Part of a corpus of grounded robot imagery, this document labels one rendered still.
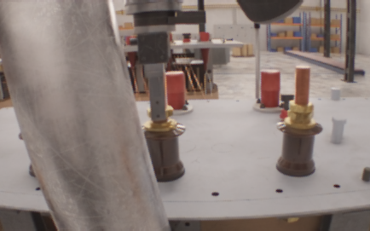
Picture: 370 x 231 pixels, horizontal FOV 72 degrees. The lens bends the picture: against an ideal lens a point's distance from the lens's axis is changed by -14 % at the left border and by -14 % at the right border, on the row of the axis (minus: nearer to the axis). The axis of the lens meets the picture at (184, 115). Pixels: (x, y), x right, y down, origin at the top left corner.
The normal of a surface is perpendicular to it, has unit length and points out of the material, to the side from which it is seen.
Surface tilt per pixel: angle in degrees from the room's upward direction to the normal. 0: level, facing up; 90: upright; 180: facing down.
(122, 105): 79
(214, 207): 11
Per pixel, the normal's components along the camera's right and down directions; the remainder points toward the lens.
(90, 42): 0.73, -0.02
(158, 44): 0.02, 0.29
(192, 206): -0.05, -0.89
